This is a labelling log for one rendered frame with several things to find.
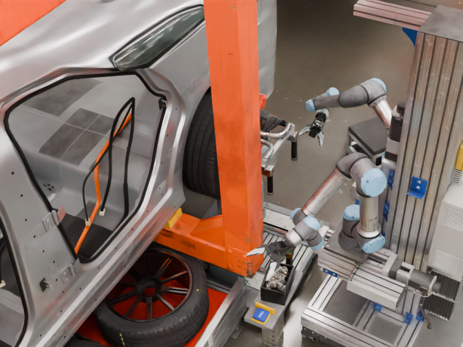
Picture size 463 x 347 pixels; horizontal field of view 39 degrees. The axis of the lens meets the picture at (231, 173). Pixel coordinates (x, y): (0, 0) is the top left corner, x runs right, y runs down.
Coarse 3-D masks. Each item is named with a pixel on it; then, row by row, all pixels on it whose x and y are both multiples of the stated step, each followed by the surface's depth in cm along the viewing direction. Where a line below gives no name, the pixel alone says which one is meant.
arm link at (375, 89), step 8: (368, 80) 369; (376, 80) 367; (368, 88) 363; (376, 88) 364; (384, 88) 367; (368, 96) 362; (376, 96) 363; (384, 96) 364; (368, 104) 367; (376, 104) 365; (384, 104) 364; (376, 112) 367; (384, 112) 363; (384, 120) 364
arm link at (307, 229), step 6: (312, 216) 293; (300, 222) 293; (306, 222) 291; (312, 222) 291; (318, 222) 292; (294, 228) 293; (300, 228) 291; (306, 228) 291; (312, 228) 291; (318, 228) 294; (300, 234) 291; (306, 234) 291; (312, 234) 293
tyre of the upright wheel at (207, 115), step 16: (208, 96) 379; (208, 112) 371; (192, 128) 370; (208, 128) 366; (192, 144) 369; (208, 144) 366; (192, 160) 372; (208, 160) 366; (192, 176) 378; (208, 176) 371; (208, 192) 385
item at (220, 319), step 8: (232, 288) 373; (240, 288) 374; (232, 296) 369; (240, 296) 377; (224, 304) 365; (232, 304) 369; (216, 312) 361; (224, 312) 361; (232, 312) 372; (216, 320) 357; (224, 320) 363; (208, 328) 353; (216, 328) 356; (200, 336) 350; (208, 336) 350; (216, 336) 360; (200, 344) 346; (208, 344) 350
